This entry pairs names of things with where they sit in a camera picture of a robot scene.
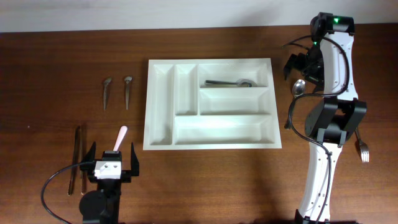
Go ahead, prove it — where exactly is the small steel teaspoon left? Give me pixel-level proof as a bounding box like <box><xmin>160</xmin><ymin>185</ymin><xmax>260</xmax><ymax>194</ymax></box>
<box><xmin>103</xmin><ymin>77</ymin><xmax>112</xmax><ymax>110</ymax></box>

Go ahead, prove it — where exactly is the pink handled utensil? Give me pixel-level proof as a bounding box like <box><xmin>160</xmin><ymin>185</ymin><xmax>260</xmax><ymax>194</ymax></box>
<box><xmin>113</xmin><ymin>126</ymin><xmax>128</xmax><ymax>151</ymax></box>

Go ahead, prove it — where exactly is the black left camera cable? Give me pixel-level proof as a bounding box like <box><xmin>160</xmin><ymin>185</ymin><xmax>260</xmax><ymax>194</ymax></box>
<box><xmin>40</xmin><ymin>161</ymin><xmax>96</xmax><ymax>224</ymax></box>

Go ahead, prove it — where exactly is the steel spoon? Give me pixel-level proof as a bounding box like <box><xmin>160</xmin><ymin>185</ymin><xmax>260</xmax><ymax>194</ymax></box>
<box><xmin>205</xmin><ymin>79</ymin><xmax>257</xmax><ymax>87</ymax></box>

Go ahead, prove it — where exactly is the steel table knife right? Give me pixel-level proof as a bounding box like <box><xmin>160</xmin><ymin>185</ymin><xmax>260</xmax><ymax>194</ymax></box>
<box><xmin>80</xmin><ymin>124</ymin><xmax>86</xmax><ymax>195</ymax></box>

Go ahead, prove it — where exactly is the white plastic cutlery tray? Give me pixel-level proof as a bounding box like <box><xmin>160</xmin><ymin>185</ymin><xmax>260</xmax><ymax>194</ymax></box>
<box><xmin>143</xmin><ymin>58</ymin><xmax>282</xmax><ymax>151</ymax></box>

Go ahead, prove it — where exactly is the small steel teaspoon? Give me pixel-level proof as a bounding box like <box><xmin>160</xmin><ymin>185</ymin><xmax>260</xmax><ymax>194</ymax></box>
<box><xmin>124</xmin><ymin>76</ymin><xmax>132</xmax><ymax>110</ymax></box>
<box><xmin>103</xmin><ymin>77</ymin><xmax>112</xmax><ymax>110</ymax></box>

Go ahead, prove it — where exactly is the steel table knife left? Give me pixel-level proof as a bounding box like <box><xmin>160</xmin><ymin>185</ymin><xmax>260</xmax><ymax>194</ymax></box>
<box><xmin>68</xmin><ymin>126</ymin><xmax>81</xmax><ymax>196</ymax></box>

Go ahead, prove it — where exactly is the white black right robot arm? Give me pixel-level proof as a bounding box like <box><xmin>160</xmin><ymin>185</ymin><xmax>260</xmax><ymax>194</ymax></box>
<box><xmin>284</xmin><ymin>12</ymin><xmax>367</xmax><ymax>223</ymax></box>

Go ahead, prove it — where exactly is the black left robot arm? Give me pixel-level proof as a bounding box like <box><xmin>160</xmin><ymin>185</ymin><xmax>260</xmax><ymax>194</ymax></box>
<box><xmin>79</xmin><ymin>143</ymin><xmax>139</xmax><ymax>224</ymax></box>

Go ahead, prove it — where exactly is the steel table knife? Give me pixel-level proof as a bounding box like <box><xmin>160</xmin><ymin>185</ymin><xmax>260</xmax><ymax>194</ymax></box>
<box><xmin>80</xmin><ymin>124</ymin><xmax>86</xmax><ymax>195</ymax></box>
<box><xmin>68</xmin><ymin>126</ymin><xmax>81</xmax><ymax>196</ymax></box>

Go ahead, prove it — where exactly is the steel tablespoon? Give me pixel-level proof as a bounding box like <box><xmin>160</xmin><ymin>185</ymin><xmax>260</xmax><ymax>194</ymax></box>
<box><xmin>284</xmin><ymin>78</ymin><xmax>307</xmax><ymax>130</ymax></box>

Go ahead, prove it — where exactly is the small steel teaspoon right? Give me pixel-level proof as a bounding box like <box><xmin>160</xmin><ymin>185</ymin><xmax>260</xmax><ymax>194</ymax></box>
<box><xmin>124</xmin><ymin>76</ymin><xmax>132</xmax><ymax>110</ymax></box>

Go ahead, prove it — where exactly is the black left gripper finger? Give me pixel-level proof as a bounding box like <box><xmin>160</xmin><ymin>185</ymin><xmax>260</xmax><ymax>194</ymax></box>
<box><xmin>80</xmin><ymin>142</ymin><xmax>96</xmax><ymax>170</ymax></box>
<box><xmin>131</xmin><ymin>142</ymin><xmax>140</xmax><ymax>177</ymax></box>

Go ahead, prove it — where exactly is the steel fork outer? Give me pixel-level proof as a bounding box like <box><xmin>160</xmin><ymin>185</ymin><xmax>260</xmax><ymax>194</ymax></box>
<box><xmin>355</xmin><ymin>128</ymin><xmax>370</xmax><ymax>163</ymax></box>

